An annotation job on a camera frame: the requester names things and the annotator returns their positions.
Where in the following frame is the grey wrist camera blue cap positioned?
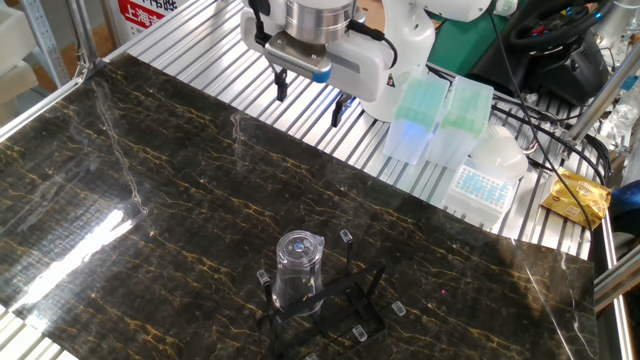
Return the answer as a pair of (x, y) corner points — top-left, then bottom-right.
(263, 30), (334, 85)

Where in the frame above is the brown cardboard sheet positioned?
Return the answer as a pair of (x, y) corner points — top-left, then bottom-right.
(357, 0), (389, 32)

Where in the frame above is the clear plastic bag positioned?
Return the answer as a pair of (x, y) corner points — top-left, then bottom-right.
(598, 87), (640, 154)

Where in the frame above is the red white Chinese sign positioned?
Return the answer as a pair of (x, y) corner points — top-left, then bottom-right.
(117, 0), (167, 40)

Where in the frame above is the white plastic dome lid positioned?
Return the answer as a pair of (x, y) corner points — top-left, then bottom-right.
(468, 124), (530, 182)

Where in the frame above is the aluminium frame post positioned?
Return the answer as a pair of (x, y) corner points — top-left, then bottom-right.
(564, 47), (640, 146)

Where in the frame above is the aluminium frame rail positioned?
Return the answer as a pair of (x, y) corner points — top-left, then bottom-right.
(592, 244), (640, 314)

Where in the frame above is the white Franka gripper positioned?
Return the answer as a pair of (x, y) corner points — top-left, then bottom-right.
(239, 0), (401, 129)

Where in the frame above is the black wire cup rack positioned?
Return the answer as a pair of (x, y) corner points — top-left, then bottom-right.
(254, 228), (409, 360)

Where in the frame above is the perforated metal bracket post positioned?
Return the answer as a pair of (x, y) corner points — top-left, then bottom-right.
(19, 0), (70, 90)

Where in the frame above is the green cutting mat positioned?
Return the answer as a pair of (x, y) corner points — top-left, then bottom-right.
(427, 12), (509, 77)

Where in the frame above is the white foam box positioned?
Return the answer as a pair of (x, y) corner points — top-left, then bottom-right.
(0, 4), (40, 104)

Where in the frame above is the gold foil packet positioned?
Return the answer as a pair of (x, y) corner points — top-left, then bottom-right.
(539, 167), (613, 231)

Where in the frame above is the white translucent plastic box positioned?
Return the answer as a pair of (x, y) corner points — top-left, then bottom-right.
(442, 162), (520, 230)

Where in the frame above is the clear glass cup with handle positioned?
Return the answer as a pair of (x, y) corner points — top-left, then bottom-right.
(272, 229), (327, 319)

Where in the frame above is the black steering wheel controller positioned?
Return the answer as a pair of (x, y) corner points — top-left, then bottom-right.
(469, 0), (612, 107)

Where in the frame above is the blue round object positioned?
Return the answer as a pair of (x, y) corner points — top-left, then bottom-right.
(610, 179), (640, 222)

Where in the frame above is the long thin black cable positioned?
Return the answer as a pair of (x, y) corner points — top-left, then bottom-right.
(487, 0), (599, 232)

